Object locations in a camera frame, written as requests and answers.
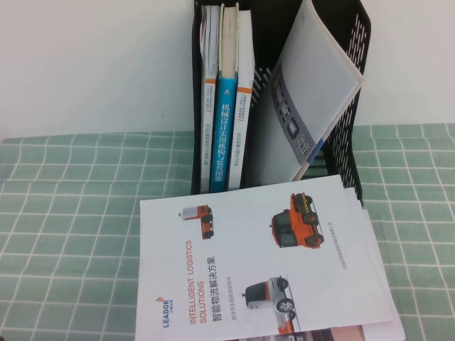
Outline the black perforated plastic book holder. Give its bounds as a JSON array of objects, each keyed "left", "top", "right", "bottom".
[{"left": 191, "top": 0, "right": 373, "bottom": 209}]

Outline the thick white book orange band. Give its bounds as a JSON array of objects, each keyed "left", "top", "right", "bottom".
[{"left": 227, "top": 9, "right": 256, "bottom": 192}]

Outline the green white checked tablecloth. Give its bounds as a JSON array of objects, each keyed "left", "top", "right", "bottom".
[{"left": 0, "top": 122, "right": 455, "bottom": 341}]

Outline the grey white robot brochure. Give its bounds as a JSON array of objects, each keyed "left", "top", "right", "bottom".
[{"left": 247, "top": 0, "right": 366, "bottom": 183}]

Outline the AgileX robot photo brochure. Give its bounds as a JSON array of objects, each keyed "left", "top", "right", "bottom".
[{"left": 269, "top": 185, "right": 402, "bottom": 341}]

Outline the blue spine book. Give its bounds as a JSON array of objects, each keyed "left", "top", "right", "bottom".
[{"left": 208, "top": 2, "right": 240, "bottom": 193}]

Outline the thin white book orange band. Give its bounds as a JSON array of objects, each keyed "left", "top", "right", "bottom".
[{"left": 200, "top": 4, "right": 221, "bottom": 195}]

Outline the plain white paper booklet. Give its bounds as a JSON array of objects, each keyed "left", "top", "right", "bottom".
[{"left": 360, "top": 207, "right": 408, "bottom": 341}]

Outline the Leador brochure orange back cover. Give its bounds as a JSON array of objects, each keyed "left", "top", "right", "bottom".
[{"left": 134, "top": 173, "right": 396, "bottom": 341}]

